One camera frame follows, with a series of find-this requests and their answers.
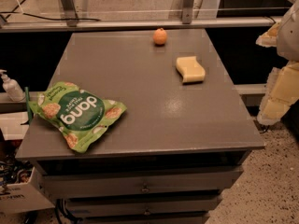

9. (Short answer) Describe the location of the yellow sponge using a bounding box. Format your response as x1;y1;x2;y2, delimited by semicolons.
176;56;206;84

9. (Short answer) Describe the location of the black cable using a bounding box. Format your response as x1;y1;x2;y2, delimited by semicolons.
0;0;102;22

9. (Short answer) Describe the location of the metal frame rail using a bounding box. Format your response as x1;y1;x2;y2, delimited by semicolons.
0;16;282;33

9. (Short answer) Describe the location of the green stick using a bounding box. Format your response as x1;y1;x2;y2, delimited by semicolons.
24;87;33;125

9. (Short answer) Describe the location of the green rice chip bag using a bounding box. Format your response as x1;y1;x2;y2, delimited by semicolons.
29;81;127;153

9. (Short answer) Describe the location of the white cardboard box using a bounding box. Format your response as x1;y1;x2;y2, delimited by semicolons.
0;168;54;214

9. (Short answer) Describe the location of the grey drawer cabinet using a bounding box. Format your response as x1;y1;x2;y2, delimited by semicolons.
17;29;263;224

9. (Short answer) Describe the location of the orange fruit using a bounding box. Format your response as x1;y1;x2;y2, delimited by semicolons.
152;28;167;45

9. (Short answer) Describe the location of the white pump bottle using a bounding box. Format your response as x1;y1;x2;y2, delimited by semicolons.
0;69;25;102

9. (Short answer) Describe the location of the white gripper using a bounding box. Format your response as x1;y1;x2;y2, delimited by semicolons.
256;0;299;126

